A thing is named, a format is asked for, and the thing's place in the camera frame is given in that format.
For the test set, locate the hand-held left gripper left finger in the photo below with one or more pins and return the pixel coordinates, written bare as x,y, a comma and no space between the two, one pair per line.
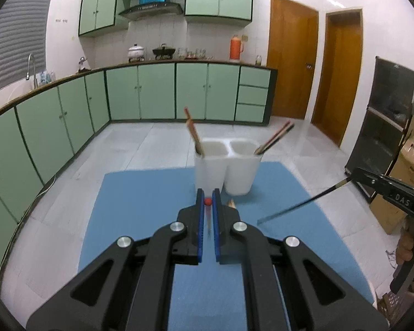
200,234

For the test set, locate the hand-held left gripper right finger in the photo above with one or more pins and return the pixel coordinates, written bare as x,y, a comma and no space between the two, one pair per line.
216,238

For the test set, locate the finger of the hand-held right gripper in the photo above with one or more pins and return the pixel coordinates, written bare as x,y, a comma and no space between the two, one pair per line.
372,173
367,182

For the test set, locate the white two-compartment chopstick holder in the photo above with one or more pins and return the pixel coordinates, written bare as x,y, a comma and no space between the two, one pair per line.
210,169

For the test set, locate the black chopstick with silver band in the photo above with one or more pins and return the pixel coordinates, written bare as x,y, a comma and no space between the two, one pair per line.
296,205

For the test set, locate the person's right hand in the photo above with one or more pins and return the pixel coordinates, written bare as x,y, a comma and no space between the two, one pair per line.
405,248

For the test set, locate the cardboard box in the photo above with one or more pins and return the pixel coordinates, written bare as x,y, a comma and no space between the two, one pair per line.
410,165

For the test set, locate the plain wooden chopstick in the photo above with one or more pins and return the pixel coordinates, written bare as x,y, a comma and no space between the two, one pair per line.
231,203

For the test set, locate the black glass-front cabinet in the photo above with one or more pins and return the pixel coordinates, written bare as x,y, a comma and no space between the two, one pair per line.
383,127

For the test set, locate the blue table mat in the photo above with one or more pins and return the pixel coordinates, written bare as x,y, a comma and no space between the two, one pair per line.
141,196

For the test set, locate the closed wooden door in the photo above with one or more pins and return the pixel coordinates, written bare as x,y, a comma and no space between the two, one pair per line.
293,58

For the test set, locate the small glass jar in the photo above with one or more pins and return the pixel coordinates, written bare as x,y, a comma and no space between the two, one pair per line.
258,60

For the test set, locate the green base cabinets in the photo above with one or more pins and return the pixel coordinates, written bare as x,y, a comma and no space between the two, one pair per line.
72,110

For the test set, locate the row of glass cups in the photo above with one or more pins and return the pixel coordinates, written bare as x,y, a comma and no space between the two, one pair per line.
195,54

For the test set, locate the orange thermos flask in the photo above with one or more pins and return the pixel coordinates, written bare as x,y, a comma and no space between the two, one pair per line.
236,48

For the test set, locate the black wok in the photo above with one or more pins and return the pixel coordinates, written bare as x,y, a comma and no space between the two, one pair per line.
164,51

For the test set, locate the white cooking pot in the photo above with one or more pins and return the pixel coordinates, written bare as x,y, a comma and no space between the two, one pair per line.
136,52

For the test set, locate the small metal kettle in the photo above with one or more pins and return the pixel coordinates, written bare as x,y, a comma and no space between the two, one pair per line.
83,63

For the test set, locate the clear plastic bottles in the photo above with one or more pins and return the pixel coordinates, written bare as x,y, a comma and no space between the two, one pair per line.
46,77

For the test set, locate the range hood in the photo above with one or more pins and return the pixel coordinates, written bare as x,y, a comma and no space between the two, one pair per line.
151,9

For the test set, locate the metal sink faucet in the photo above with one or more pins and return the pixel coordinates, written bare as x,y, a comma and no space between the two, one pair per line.
31,72

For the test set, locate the grey window blinds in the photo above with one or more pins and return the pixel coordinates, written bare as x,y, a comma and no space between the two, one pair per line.
13,34

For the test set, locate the wooden door in frame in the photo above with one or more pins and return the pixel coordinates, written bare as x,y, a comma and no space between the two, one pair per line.
338,82

